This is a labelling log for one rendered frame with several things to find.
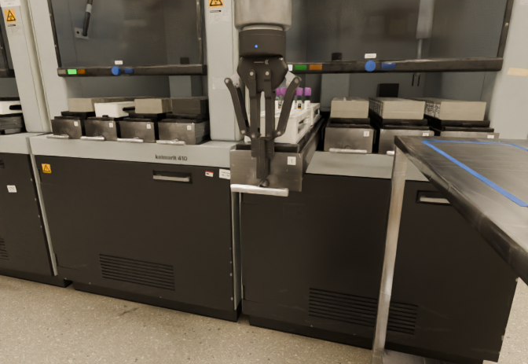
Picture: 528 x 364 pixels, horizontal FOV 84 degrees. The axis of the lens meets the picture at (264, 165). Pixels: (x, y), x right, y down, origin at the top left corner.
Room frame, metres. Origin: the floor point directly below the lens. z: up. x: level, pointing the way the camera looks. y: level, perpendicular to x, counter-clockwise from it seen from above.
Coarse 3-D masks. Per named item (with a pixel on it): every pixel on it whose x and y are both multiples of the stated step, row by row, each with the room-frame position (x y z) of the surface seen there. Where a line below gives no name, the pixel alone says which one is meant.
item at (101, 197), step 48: (48, 48) 1.22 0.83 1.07; (48, 96) 1.23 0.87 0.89; (96, 96) 1.35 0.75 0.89; (192, 96) 1.74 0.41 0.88; (48, 144) 1.12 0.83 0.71; (96, 144) 1.07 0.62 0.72; (144, 144) 1.02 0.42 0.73; (48, 192) 1.13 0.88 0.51; (96, 192) 1.08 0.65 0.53; (144, 192) 1.02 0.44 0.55; (192, 192) 0.97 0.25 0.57; (96, 240) 1.08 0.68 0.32; (144, 240) 1.03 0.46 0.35; (192, 240) 0.98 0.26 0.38; (96, 288) 1.16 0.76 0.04; (144, 288) 1.03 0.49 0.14; (192, 288) 0.98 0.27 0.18; (240, 288) 1.01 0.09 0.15
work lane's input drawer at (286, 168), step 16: (320, 128) 0.92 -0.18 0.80; (240, 144) 0.53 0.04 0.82; (288, 144) 0.53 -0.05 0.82; (304, 144) 0.61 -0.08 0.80; (240, 160) 0.53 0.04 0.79; (272, 160) 0.51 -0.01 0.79; (288, 160) 0.50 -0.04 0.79; (304, 160) 0.53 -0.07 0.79; (240, 176) 0.53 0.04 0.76; (272, 176) 0.51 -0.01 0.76; (288, 176) 0.50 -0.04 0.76; (240, 192) 0.48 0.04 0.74; (256, 192) 0.47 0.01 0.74; (272, 192) 0.47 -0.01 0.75; (288, 192) 0.47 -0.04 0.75
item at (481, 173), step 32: (416, 160) 0.43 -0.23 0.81; (448, 160) 0.39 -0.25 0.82; (480, 160) 0.39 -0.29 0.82; (512, 160) 0.39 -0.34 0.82; (448, 192) 0.29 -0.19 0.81; (480, 192) 0.26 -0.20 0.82; (512, 192) 0.26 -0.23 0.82; (480, 224) 0.22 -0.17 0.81; (512, 224) 0.19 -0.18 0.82; (384, 256) 0.61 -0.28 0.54; (512, 256) 0.17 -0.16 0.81; (384, 288) 0.60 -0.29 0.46; (384, 320) 0.60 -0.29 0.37; (384, 352) 0.60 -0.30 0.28
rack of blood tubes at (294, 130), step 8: (264, 112) 0.66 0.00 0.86; (296, 112) 0.66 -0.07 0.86; (304, 112) 0.67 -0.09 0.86; (248, 120) 0.56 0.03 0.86; (264, 120) 0.55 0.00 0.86; (288, 120) 0.54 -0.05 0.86; (296, 120) 0.55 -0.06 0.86; (264, 128) 0.55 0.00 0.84; (288, 128) 0.54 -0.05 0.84; (296, 128) 0.55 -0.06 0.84; (304, 128) 0.67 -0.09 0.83; (264, 136) 0.55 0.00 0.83; (280, 136) 0.54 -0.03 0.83; (288, 136) 0.54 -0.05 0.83; (296, 136) 0.55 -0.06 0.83
